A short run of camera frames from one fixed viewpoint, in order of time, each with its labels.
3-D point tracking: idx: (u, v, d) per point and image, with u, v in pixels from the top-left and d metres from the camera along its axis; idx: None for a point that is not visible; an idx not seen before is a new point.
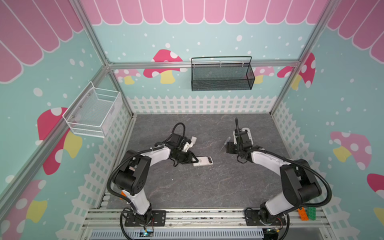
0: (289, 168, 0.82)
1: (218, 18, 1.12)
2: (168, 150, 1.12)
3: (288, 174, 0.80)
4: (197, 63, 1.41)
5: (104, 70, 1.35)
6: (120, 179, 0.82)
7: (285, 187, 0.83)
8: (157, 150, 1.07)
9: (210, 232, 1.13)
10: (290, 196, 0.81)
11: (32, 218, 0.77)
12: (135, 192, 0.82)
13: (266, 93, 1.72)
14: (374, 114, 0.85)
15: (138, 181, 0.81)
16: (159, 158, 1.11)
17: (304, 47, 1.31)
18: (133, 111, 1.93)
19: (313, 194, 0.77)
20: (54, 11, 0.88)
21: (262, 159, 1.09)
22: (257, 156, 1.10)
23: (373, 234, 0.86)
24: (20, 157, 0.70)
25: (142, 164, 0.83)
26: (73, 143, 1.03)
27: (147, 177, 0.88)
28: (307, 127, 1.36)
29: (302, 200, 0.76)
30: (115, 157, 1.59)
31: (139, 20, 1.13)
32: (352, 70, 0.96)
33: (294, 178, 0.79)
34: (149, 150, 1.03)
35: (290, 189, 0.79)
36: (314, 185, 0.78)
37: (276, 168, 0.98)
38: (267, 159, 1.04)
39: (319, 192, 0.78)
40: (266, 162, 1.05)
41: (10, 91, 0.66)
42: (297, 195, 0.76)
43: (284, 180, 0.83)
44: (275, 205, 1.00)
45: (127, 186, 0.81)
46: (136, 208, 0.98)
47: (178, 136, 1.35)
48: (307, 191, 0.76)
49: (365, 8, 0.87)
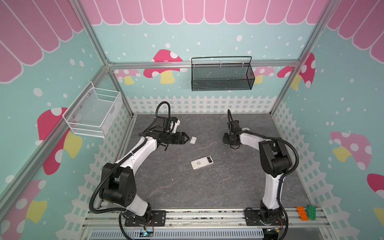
0: (266, 143, 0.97)
1: (218, 18, 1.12)
2: (153, 141, 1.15)
3: (265, 148, 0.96)
4: (196, 63, 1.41)
5: (104, 70, 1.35)
6: (107, 195, 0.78)
7: (262, 160, 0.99)
8: (139, 150, 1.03)
9: (211, 232, 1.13)
10: (266, 166, 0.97)
11: (32, 218, 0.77)
12: (126, 203, 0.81)
13: (266, 93, 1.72)
14: (374, 114, 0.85)
15: (126, 194, 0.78)
16: (144, 155, 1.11)
17: (304, 47, 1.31)
18: (133, 111, 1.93)
19: (284, 164, 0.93)
20: (54, 11, 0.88)
21: (247, 139, 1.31)
22: (245, 137, 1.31)
23: (373, 234, 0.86)
24: (20, 157, 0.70)
25: (124, 177, 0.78)
26: (75, 139, 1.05)
27: (134, 186, 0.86)
28: (307, 127, 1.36)
29: (275, 169, 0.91)
30: (115, 157, 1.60)
31: (139, 20, 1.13)
32: (352, 70, 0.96)
33: (270, 152, 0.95)
34: (130, 156, 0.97)
35: (266, 161, 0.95)
36: (285, 157, 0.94)
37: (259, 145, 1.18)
38: (252, 138, 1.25)
39: (290, 164, 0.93)
40: (252, 141, 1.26)
41: (9, 91, 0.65)
42: (271, 165, 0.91)
43: (261, 154, 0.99)
44: (267, 194, 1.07)
45: (116, 200, 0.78)
46: (134, 212, 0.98)
47: (163, 119, 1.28)
48: (279, 162, 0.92)
49: (365, 7, 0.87)
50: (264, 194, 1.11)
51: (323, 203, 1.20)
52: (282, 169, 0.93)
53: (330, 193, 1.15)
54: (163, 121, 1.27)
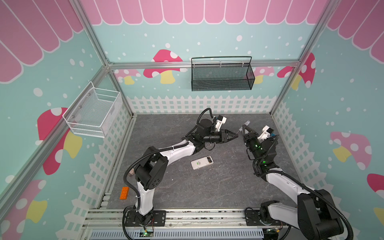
0: (308, 198, 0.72)
1: (218, 18, 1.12)
2: (193, 147, 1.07)
3: (307, 205, 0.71)
4: (196, 63, 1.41)
5: (104, 70, 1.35)
6: (139, 173, 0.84)
7: (300, 217, 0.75)
8: (179, 148, 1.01)
9: (210, 232, 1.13)
10: (305, 228, 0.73)
11: (32, 218, 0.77)
12: (150, 187, 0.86)
13: (266, 93, 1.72)
14: (374, 114, 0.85)
15: (154, 178, 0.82)
16: (181, 156, 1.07)
17: (304, 47, 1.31)
18: (133, 111, 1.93)
19: (332, 230, 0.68)
20: (54, 11, 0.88)
21: (276, 180, 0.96)
22: (272, 178, 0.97)
23: (374, 234, 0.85)
24: (20, 158, 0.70)
25: (159, 164, 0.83)
26: (77, 141, 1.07)
27: (162, 175, 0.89)
28: (307, 127, 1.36)
29: (320, 237, 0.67)
30: (115, 157, 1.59)
31: (139, 20, 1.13)
32: (352, 70, 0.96)
33: (313, 212, 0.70)
34: (170, 149, 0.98)
35: (306, 222, 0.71)
36: (334, 221, 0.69)
37: (293, 195, 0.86)
38: (283, 182, 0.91)
39: (340, 231, 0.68)
40: (282, 185, 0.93)
41: (10, 90, 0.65)
42: (314, 230, 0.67)
43: (300, 210, 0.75)
44: (280, 213, 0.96)
45: (143, 180, 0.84)
46: (141, 205, 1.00)
47: (203, 128, 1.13)
48: (325, 226, 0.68)
49: (365, 7, 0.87)
50: (276, 205, 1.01)
51: None
52: (328, 235, 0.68)
53: None
54: (205, 131, 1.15)
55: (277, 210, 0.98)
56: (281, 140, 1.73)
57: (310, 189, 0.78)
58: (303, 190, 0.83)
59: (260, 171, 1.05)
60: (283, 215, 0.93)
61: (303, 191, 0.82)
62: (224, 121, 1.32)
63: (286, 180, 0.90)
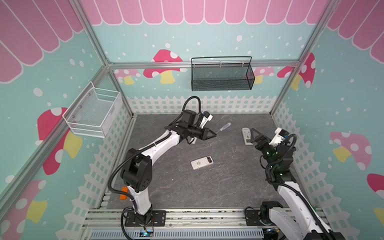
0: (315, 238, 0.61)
1: (218, 18, 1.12)
2: (177, 136, 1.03)
3: None
4: (196, 63, 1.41)
5: (104, 70, 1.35)
6: (127, 177, 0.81)
7: None
8: (161, 143, 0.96)
9: (210, 232, 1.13)
10: None
11: (32, 218, 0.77)
12: (140, 188, 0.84)
13: (266, 93, 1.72)
14: (375, 114, 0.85)
15: (142, 180, 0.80)
16: (166, 148, 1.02)
17: (304, 47, 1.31)
18: (133, 111, 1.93)
19: None
20: (54, 11, 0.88)
21: (289, 200, 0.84)
22: (285, 193, 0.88)
23: (374, 235, 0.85)
24: (20, 157, 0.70)
25: (143, 165, 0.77)
26: (74, 145, 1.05)
27: (151, 174, 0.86)
28: (307, 127, 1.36)
29: None
30: (115, 157, 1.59)
31: (139, 20, 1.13)
32: (352, 70, 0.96)
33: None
34: (152, 147, 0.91)
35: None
36: None
37: (302, 224, 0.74)
38: (296, 207, 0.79)
39: None
40: (293, 208, 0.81)
41: (10, 91, 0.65)
42: None
43: None
44: (279, 220, 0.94)
45: (132, 183, 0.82)
46: (137, 207, 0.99)
47: (189, 115, 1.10)
48: None
49: (365, 7, 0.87)
50: (278, 213, 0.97)
51: (323, 203, 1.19)
52: None
53: (329, 193, 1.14)
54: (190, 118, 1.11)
55: (278, 216, 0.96)
56: None
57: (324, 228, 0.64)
58: (316, 226, 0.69)
59: (273, 179, 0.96)
60: (282, 225, 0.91)
61: (315, 227, 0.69)
62: (210, 117, 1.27)
63: (299, 205, 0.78)
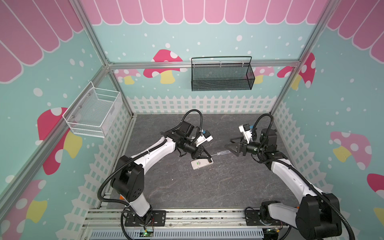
0: (313, 201, 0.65)
1: (218, 18, 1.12)
2: (173, 143, 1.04)
3: (310, 208, 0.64)
4: (196, 63, 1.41)
5: (104, 70, 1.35)
6: (117, 185, 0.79)
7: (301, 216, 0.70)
8: (155, 150, 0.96)
9: (210, 232, 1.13)
10: (303, 226, 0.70)
11: (32, 218, 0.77)
12: (130, 199, 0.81)
13: (266, 93, 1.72)
14: (374, 114, 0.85)
15: (132, 189, 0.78)
16: (161, 156, 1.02)
17: (304, 47, 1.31)
18: (133, 111, 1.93)
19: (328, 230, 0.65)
20: (55, 11, 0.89)
21: (283, 174, 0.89)
22: (278, 169, 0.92)
23: (374, 235, 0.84)
24: (20, 157, 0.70)
25: (134, 174, 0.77)
26: (71, 151, 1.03)
27: (143, 184, 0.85)
28: (307, 127, 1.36)
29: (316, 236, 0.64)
30: (115, 157, 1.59)
31: (139, 20, 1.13)
32: (352, 70, 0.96)
33: (315, 215, 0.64)
34: (145, 154, 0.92)
35: (305, 221, 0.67)
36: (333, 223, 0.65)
37: (298, 193, 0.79)
38: (289, 178, 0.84)
39: (337, 232, 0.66)
40: (287, 180, 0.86)
41: (10, 91, 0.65)
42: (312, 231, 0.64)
43: (301, 210, 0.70)
44: (278, 212, 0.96)
45: (123, 192, 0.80)
46: (134, 210, 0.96)
47: (188, 125, 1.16)
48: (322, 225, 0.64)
49: (365, 7, 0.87)
50: (275, 205, 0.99)
51: None
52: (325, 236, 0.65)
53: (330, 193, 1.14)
54: (188, 128, 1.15)
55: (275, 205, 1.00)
56: (281, 141, 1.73)
57: (317, 191, 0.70)
58: (310, 191, 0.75)
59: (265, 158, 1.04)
60: (282, 214, 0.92)
61: (309, 192, 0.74)
62: (209, 139, 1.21)
63: (292, 176, 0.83)
